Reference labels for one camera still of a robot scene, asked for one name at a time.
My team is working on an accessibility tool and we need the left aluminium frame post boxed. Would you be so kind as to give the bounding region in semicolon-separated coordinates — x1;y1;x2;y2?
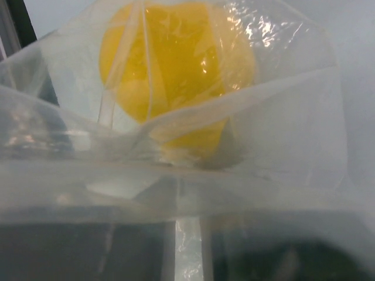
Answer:
0;0;37;61

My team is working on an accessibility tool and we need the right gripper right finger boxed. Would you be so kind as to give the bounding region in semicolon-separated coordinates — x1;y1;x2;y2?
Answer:
209;213;374;280

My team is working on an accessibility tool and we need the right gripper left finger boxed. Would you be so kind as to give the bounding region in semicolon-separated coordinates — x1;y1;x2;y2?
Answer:
1;207;175;280

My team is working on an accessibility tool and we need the clear zip top bag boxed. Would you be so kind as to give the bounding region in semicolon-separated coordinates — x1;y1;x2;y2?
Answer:
1;1;374;280

